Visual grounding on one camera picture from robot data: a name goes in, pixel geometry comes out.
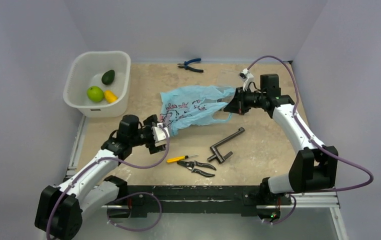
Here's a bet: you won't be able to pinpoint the white plastic basin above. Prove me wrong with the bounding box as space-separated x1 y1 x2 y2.
63 50 131 118

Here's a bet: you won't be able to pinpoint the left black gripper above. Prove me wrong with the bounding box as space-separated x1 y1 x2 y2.
129 115 165 153

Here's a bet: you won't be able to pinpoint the blue handled pliers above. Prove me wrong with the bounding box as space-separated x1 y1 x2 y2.
177 58 205 74

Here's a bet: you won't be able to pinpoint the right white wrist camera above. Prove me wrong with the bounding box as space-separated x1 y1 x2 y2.
238 68 254 91

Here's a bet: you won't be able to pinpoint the yellow fake fruit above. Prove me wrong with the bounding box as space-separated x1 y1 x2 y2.
104 90 118 104

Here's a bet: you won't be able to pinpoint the green fake apple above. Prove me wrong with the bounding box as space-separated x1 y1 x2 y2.
86 86 105 103

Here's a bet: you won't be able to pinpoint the yellow handled screwdriver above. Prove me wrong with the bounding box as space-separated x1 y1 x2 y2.
166 154 198 163

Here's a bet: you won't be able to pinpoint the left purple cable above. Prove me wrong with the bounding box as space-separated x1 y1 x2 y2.
45 130 163 240

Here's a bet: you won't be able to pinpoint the aluminium extrusion rail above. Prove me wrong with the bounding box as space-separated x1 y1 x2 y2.
64 115 341 210

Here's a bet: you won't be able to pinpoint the dark metal crank handle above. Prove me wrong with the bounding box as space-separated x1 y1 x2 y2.
207 127 246 165

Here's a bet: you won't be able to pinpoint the clear plastic screw box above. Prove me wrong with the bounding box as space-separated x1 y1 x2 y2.
216 69 245 88

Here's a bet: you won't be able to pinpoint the black handled pliers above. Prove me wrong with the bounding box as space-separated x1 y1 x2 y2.
177 160 217 178

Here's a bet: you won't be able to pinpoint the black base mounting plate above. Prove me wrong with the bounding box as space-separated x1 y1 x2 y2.
104 185 292 219

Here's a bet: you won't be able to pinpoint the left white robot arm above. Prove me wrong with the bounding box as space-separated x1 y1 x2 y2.
34 114 171 240

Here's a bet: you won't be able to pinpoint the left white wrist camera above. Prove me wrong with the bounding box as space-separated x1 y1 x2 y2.
151 122 170 143

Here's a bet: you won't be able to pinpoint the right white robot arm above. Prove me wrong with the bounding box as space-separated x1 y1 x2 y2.
223 70 338 204

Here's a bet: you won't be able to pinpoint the light blue plastic bag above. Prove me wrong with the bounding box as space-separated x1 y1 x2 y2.
160 85 236 137

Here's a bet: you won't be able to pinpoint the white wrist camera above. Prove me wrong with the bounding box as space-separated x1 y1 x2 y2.
151 122 170 143
238 68 254 91

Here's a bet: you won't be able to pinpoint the dark green fake avocado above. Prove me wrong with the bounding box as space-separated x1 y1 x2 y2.
101 69 116 86

